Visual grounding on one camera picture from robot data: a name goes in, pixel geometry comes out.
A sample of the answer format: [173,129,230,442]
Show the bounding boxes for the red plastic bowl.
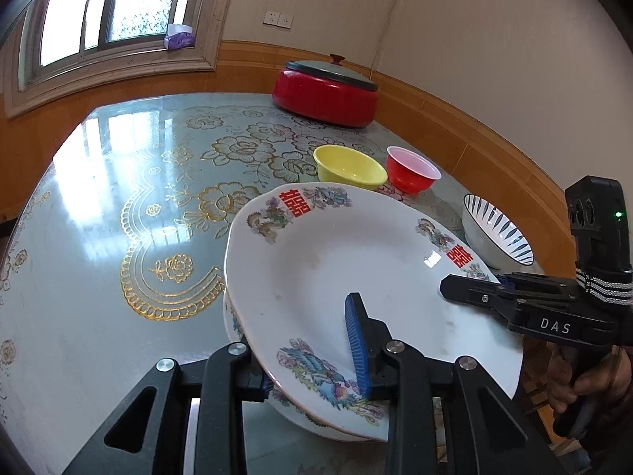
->
[386,146,442,195]

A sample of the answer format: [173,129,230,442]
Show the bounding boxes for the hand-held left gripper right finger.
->
[345,293,562,475]

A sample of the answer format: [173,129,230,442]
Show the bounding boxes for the white hanging power cable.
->
[375,0,397,81]

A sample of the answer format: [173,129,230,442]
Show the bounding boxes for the white plate red characters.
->
[224,183,525,431]

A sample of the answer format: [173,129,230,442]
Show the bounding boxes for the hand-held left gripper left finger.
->
[62,340,276,475]

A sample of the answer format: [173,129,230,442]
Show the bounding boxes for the floral lace tablecloth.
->
[0,91,545,475]

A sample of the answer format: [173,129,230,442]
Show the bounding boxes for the window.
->
[20,0,208,67]

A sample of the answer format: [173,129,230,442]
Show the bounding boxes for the purple tissue box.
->
[163,24,196,51]

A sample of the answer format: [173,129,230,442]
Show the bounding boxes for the person's right hand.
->
[546,346,625,412]

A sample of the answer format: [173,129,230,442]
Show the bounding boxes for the yellow plastic bowl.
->
[313,145,388,190]

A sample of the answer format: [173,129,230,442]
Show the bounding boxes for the white deep floral plate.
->
[224,289,391,443]

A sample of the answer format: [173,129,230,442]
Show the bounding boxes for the red electric cooker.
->
[271,69,379,128]

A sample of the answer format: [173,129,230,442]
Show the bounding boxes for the person's right forearm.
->
[578,351,633,458]

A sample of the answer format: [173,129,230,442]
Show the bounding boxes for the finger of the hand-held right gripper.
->
[497,273,580,304]
[439,274,516,321]

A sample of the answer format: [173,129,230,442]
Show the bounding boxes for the white bowl blue stripes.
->
[462,194,535,269]

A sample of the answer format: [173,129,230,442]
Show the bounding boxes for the grey cooker lid red knob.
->
[284,54,379,93]

